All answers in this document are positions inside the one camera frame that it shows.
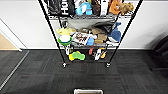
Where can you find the orange plush toy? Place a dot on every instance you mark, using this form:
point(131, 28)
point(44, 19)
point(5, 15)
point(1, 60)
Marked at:
point(114, 6)

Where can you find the blue cloth hat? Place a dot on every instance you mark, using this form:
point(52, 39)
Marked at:
point(115, 33)

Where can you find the yellow green bowl stack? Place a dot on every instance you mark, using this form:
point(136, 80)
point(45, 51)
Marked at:
point(64, 37)

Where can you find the pale spotted basket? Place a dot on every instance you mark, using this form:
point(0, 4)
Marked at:
point(88, 91)

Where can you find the black box white stripe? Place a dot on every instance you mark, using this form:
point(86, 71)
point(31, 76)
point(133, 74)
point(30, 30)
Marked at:
point(99, 6)

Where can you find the white door frame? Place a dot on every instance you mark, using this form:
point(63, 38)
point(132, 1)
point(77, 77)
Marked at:
point(13, 36)

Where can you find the dark grey bag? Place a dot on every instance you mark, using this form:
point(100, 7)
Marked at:
point(103, 26)

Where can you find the brown plush toy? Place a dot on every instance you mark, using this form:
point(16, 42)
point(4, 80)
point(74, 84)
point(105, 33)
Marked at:
point(126, 8)

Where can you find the printed white packet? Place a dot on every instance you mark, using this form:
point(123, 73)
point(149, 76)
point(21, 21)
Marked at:
point(80, 38)

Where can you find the white dark bottle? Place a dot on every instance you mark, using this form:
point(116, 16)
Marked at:
point(68, 50)

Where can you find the small red bottle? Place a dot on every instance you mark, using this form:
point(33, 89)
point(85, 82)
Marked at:
point(91, 51)

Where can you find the small blue box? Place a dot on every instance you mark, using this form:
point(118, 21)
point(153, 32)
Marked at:
point(90, 41)

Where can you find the orange bottle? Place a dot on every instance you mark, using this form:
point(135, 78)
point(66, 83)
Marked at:
point(103, 55)

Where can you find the green yellow foam toy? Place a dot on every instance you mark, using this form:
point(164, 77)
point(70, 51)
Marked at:
point(77, 56)

